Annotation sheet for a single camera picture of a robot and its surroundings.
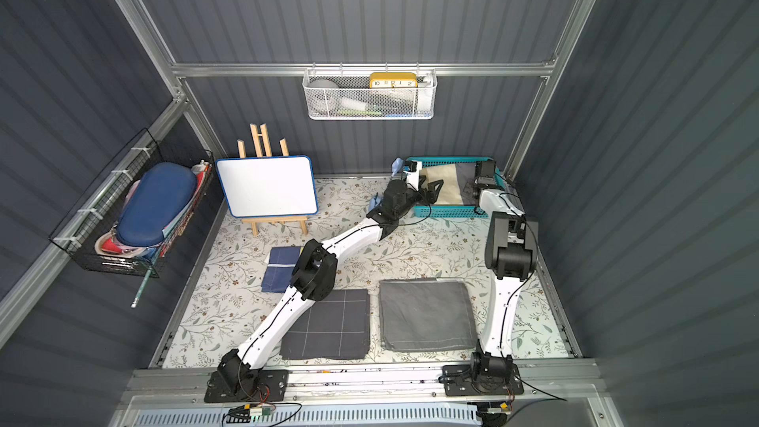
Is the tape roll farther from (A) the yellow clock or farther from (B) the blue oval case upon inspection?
(B) the blue oval case

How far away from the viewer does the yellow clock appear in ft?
2.90

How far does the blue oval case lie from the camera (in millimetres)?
637

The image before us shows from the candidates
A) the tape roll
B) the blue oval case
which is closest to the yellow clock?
the tape roll

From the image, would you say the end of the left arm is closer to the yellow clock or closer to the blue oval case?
the yellow clock

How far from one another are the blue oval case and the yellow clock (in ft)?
1.88
